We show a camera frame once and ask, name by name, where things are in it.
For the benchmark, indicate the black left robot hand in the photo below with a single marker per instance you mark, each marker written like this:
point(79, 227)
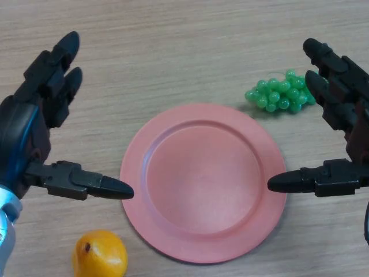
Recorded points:
point(23, 124)

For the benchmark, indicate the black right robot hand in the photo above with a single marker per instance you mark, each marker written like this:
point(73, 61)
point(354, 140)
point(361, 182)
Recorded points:
point(354, 115)

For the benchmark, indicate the green grapes bunch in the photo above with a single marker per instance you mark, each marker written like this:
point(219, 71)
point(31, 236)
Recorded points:
point(276, 93)

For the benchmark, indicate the pink round plate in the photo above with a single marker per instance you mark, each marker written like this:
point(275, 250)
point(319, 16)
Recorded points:
point(203, 184)

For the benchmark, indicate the yellow orange pear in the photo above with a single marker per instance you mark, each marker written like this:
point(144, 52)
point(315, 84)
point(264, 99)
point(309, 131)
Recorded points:
point(99, 254)

